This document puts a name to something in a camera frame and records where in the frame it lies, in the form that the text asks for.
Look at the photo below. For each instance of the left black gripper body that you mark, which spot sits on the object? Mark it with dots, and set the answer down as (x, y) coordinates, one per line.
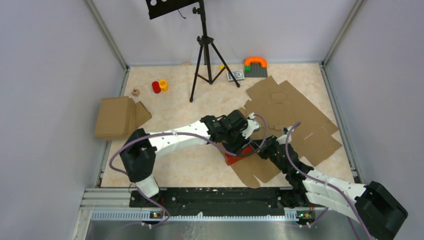
(235, 141)

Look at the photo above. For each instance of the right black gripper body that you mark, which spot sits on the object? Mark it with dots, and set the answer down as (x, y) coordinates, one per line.
(268, 150)

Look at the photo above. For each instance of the red paper box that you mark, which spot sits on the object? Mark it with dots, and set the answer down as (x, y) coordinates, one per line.
(229, 160)

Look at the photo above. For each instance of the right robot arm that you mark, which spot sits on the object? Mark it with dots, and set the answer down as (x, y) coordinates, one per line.
(371, 205)

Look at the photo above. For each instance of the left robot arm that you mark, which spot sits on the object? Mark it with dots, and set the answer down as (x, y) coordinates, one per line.
(141, 150)

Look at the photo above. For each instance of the folded brown cardboard box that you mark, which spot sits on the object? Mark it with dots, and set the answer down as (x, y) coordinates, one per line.
(118, 117)

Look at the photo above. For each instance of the playing card deck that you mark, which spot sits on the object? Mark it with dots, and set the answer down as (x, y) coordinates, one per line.
(237, 74)

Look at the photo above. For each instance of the green toy brick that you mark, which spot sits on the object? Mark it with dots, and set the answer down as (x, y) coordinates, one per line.
(247, 68)

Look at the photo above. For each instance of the orange arch toy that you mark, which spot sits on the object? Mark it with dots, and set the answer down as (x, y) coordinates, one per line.
(256, 60)

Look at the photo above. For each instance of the yellow toy block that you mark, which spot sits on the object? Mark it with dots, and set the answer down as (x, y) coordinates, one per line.
(163, 84)

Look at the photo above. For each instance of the red cylinder toy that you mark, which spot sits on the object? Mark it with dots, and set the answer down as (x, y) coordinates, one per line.
(156, 87)

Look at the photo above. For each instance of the small wooden cube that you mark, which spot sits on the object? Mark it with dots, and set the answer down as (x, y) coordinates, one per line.
(135, 92)

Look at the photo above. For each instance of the black perforated plate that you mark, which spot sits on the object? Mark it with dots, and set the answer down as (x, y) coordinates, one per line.
(158, 8)

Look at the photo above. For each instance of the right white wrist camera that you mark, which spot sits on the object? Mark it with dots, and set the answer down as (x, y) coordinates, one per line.
(284, 138)

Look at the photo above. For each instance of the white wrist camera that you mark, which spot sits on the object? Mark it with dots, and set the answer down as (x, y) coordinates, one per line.
(252, 126)
(284, 138)

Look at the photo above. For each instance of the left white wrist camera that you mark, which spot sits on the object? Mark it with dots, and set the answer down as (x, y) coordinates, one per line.
(252, 126)

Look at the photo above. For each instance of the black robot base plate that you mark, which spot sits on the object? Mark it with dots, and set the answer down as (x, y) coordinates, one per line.
(227, 202)

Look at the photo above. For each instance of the black camera tripod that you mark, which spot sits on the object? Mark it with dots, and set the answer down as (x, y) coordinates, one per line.
(205, 42)

